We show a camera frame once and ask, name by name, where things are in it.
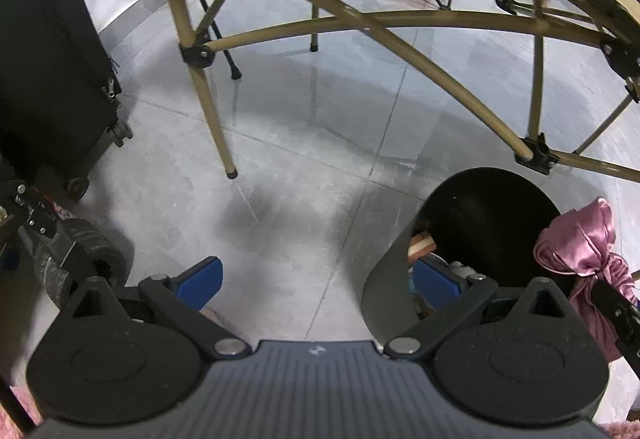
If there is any tan folding table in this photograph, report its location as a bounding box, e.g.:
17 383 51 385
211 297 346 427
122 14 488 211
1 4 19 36
30 0 640 182

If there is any black cylindrical trash bin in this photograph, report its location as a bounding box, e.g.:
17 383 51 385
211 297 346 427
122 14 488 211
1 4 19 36
360 168 576 335

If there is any wooden block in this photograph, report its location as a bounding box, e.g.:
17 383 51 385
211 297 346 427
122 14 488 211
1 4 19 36
409 229 437 265

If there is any black suitcase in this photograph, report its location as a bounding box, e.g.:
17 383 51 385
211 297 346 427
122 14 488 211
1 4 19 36
0 0 133 200

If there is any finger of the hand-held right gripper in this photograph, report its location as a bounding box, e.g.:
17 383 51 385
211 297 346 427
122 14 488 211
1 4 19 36
594 279 640 365

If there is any pink satin cloth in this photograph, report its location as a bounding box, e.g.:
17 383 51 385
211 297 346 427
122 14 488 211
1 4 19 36
534 198 638 362

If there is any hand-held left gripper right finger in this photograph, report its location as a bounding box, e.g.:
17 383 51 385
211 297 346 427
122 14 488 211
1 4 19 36
384 256 583 362

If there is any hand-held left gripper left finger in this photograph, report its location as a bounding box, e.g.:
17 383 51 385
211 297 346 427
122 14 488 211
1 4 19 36
60 256 251 361

